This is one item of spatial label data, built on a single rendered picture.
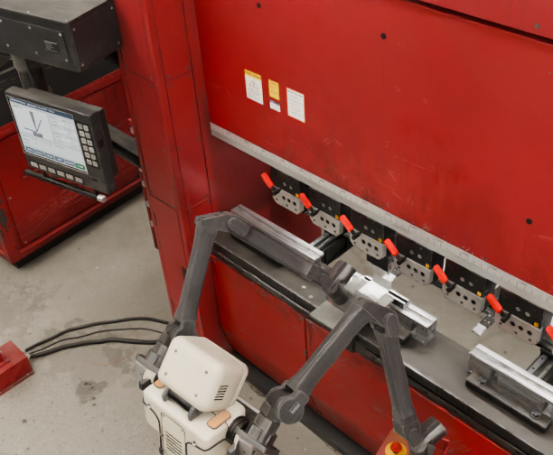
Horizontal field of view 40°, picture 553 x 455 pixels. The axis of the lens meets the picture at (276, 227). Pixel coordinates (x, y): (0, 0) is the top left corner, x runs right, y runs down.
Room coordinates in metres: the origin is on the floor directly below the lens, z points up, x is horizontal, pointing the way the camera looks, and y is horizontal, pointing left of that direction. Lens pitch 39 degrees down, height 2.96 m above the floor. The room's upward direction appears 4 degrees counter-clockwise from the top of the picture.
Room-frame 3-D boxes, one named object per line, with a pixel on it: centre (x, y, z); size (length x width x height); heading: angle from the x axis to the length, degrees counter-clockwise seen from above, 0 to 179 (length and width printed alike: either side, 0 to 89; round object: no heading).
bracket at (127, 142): (2.82, 0.71, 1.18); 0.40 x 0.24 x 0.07; 42
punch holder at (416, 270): (1.90, -0.48, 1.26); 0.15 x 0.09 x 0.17; 42
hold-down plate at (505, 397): (1.55, -0.73, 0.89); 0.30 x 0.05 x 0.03; 42
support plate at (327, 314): (1.94, -0.25, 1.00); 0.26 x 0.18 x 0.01; 132
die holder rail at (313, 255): (2.44, 0.01, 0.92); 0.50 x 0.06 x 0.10; 42
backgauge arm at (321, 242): (2.62, -0.34, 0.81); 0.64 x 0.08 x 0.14; 132
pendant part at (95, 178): (2.58, 0.80, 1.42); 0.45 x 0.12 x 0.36; 56
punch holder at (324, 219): (2.20, -0.21, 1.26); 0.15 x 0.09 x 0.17; 42
